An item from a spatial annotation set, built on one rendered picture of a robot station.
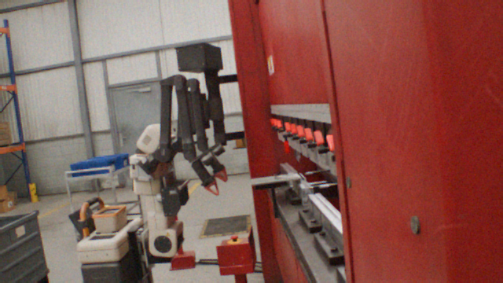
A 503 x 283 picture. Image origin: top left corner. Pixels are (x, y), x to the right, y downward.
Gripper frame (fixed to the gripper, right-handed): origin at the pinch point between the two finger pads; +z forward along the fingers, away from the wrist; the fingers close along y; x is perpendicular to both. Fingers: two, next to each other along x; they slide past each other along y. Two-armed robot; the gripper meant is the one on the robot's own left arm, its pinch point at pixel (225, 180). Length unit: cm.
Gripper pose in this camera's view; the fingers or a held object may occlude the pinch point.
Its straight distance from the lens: 284.0
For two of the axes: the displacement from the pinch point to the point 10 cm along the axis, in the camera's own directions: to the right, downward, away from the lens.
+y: 0.6, -0.8, 9.9
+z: 5.6, 8.3, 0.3
